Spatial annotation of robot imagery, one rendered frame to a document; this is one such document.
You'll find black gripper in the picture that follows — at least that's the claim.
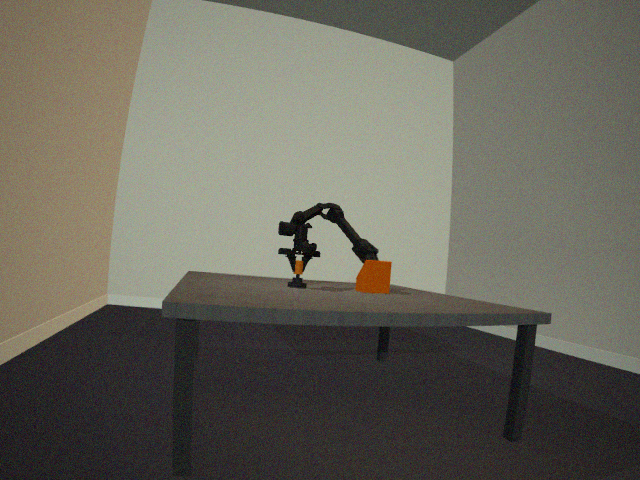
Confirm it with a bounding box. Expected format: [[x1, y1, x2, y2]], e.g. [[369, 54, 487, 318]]
[[278, 237, 320, 272]]

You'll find dark grey round pedestal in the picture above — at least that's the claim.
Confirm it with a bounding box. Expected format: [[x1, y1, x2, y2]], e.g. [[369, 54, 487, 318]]
[[287, 274, 306, 289]]

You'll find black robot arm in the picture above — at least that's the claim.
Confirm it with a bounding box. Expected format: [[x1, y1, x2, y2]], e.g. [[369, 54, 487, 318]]
[[278, 203, 379, 264]]

